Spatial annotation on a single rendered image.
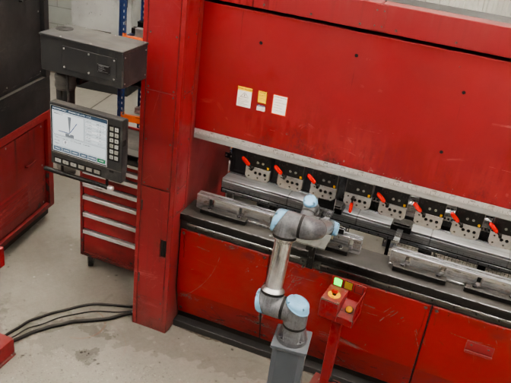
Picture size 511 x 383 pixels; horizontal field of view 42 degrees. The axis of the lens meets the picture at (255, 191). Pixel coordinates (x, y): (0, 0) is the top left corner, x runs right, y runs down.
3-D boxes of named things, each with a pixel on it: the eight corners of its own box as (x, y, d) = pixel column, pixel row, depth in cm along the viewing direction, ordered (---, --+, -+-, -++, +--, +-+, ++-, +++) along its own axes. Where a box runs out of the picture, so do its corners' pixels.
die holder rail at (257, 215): (195, 207, 412) (197, 193, 408) (200, 203, 417) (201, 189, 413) (270, 229, 398) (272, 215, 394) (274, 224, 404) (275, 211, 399)
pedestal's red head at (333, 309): (317, 314, 364) (322, 288, 356) (327, 300, 377) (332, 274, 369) (350, 328, 357) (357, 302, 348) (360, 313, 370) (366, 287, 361)
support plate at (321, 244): (293, 241, 366) (293, 239, 366) (306, 221, 389) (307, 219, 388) (324, 250, 361) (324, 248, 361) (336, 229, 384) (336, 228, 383)
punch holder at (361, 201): (342, 204, 373) (347, 178, 365) (345, 197, 380) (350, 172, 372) (368, 211, 369) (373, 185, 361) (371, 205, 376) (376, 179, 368)
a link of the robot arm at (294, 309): (303, 333, 315) (306, 311, 308) (276, 324, 318) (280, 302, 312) (309, 319, 325) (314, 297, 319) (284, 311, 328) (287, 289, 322)
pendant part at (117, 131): (50, 163, 362) (49, 100, 346) (64, 155, 372) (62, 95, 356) (120, 184, 349) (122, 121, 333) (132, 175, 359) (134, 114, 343)
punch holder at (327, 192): (309, 194, 378) (312, 169, 371) (312, 189, 385) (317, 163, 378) (334, 201, 374) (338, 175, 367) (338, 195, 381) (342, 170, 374)
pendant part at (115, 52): (42, 179, 373) (36, 30, 334) (68, 164, 394) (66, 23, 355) (119, 204, 358) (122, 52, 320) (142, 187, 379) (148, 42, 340)
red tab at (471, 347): (463, 351, 368) (467, 341, 364) (464, 349, 369) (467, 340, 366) (491, 360, 364) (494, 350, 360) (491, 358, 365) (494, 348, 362)
